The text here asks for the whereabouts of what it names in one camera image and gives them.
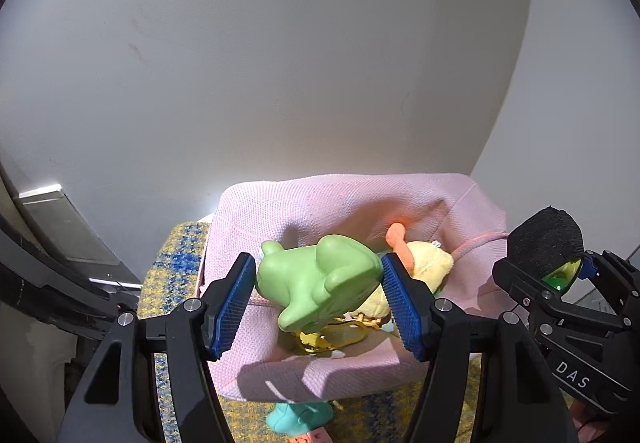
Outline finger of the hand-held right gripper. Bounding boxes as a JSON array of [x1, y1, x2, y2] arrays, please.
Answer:
[[492, 257, 553, 324], [580, 249, 637, 329]]

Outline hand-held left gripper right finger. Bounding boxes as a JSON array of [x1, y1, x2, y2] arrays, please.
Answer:
[[381, 253, 576, 443]]

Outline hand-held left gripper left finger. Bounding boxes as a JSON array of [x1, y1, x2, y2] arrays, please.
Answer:
[[57, 252, 258, 443]]

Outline yellow plush chick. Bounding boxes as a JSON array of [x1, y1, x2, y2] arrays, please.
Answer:
[[345, 283, 397, 331]]

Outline pale plush duck orange feet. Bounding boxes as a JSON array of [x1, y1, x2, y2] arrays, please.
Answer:
[[385, 222, 456, 296]]

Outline black toy with green lens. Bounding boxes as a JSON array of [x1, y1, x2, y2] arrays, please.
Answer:
[[506, 206, 585, 295]]

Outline yellow toy glasses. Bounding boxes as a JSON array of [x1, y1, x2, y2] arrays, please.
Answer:
[[292, 318, 371, 354]]

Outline green frog toy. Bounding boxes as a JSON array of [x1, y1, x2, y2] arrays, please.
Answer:
[[255, 234, 383, 335]]

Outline orange basket with pink liner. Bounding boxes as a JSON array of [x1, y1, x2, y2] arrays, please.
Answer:
[[197, 172, 521, 404]]

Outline person's right hand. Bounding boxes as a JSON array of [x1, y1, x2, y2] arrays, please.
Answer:
[[574, 398, 618, 443]]

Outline yellow and blue plaid blanket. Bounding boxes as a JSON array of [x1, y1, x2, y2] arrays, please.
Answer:
[[136, 220, 481, 443]]

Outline teal flower toy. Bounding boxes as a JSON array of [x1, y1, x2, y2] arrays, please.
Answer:
[[265, 400, 333, 436]]

